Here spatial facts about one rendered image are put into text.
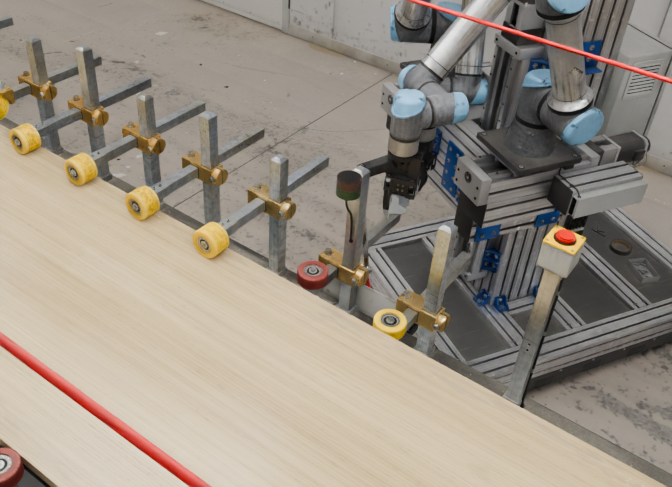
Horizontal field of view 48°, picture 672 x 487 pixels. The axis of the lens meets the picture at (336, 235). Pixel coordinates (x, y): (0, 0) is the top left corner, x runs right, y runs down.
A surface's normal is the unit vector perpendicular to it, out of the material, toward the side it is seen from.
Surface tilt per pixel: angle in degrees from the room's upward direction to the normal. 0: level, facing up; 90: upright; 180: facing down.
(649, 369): 0
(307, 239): 0
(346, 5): 90
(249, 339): 0
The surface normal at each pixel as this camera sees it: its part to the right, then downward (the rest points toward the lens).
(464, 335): 0.07, -0.79
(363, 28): -0.58, 0.47
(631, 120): 0.40, 0.59
